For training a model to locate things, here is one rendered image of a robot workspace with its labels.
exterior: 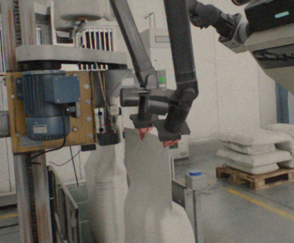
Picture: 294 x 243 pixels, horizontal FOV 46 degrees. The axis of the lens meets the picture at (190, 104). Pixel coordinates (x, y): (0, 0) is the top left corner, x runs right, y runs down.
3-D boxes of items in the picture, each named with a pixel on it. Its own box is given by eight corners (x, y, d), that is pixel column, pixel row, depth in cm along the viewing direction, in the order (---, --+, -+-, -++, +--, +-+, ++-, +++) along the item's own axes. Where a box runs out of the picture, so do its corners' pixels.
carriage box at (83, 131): (97, 143, 146) (92, 69, 144) (8, 154, 131) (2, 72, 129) (86, 137, 168) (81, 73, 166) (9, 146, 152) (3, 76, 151)
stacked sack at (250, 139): (294, 142, 420) (294, 130, 419) (251, 149, 389) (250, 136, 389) (271, 138, 458) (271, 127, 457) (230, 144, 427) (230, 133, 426)
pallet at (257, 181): (325, 172, 453) (325, 162, 452) (255, 191, 394) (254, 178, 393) (281, 162, 524) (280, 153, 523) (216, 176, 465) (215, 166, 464)
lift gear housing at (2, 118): (10, 138, 135) (8, 110, 135) (-6, 140, 133) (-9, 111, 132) (10, 135, 145) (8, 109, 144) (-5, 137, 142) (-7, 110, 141)
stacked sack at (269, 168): (280, 170, 420) (280, 161, 420) (252, 177, 400) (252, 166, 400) (247, 161, 479) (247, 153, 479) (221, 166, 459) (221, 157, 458)
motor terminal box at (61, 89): (82, 108, 121) (80, 75, 120) (56, 111, 113) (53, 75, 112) (69, 108, 126) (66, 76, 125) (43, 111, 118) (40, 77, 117)
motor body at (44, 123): (74, 138, 123) (69, 69, 122) (28, 143, 116) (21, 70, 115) (68, 134, 136) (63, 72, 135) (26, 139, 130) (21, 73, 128)
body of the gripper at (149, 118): (128, 118, 131) (130, 101, 127) (153, 116, 136) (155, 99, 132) (134, 127, 126) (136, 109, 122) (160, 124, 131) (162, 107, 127)
